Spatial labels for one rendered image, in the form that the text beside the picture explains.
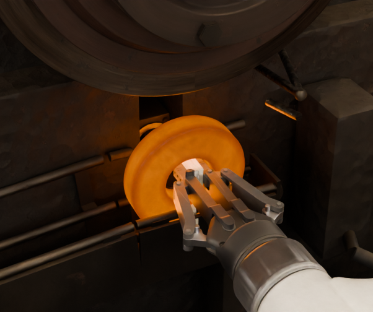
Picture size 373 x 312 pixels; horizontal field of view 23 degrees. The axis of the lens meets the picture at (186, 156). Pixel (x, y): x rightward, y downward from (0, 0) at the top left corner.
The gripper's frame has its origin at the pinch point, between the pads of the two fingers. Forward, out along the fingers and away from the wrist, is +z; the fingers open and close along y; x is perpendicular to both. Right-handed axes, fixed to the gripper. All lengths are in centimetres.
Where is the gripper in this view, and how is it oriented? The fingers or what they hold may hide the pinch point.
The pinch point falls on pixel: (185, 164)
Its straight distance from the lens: 111.0
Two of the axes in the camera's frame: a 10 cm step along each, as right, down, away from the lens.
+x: 0.2, -8.1, -5.8
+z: -4.3, -5.3, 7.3
